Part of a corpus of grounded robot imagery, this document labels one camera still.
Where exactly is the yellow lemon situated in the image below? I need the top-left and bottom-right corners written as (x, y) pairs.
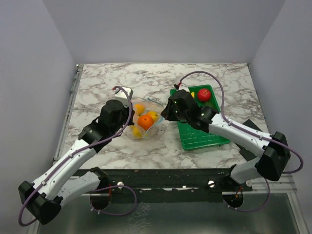
top-left (131, 125), bottom-right (143, 139)
top-left (147, 111), bottom-right (159, 122)

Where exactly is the yellow peach with leaf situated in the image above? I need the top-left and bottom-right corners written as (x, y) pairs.
top-left (134, 104), bottom-right (145, 116)

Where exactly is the orange fruit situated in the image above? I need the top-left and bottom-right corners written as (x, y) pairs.
top-left (137, 115), bottom-right (154, 131)

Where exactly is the clear zip bag teal zipper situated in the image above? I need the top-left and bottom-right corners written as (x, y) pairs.
top-left (128, 98), bottom-right (163, 139)

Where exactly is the green plastic tray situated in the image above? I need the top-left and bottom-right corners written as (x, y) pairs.
top-left (177, 84), bottom-right (231, 151)

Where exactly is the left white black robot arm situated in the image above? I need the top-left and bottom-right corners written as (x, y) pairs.
top-left (18, 98), bottom-right (134, 227)

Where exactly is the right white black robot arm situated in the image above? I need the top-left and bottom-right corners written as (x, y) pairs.
top-left (161, 90), bottom-right (290, 191)

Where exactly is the red apple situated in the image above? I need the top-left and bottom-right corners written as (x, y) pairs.
top-left (197, 88), bottom-right (211, 103)

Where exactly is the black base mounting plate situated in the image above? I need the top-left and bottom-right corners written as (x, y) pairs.
top-left (73, 167), bottom-right (254, 203)

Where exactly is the black digital scale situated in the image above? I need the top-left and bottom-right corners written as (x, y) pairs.
top-left (237, 118), bottom-right (263, 161)

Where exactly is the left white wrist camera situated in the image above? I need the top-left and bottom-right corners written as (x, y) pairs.
top-left (114, 87), bottom-right (133, 107)

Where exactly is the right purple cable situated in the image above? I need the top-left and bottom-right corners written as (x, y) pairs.
top-left (174, 70), bottom-right (304, 212)

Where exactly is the purple cable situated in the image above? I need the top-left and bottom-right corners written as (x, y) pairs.
top-left (18, 85), bottom-right (137, 227)
top-left (174, 70), bottom-right (304, 212)

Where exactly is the aluminium frame rail left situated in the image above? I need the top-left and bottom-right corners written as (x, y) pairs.
top-left (53, 64), bottom-right (84, 161)

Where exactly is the aluminium frame rail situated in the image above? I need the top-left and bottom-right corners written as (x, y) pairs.
top-left (221, 173), bottom-right (298, 195)
top-left (53, 64), bottom-right (84, 161)

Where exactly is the aluminium frame rail right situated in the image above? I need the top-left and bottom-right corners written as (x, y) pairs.
top-left (221, 173), bottom-right (298, 195)

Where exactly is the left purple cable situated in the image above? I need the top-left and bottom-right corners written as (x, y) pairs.
top-left (18, 85), bottom-right (137, 227)

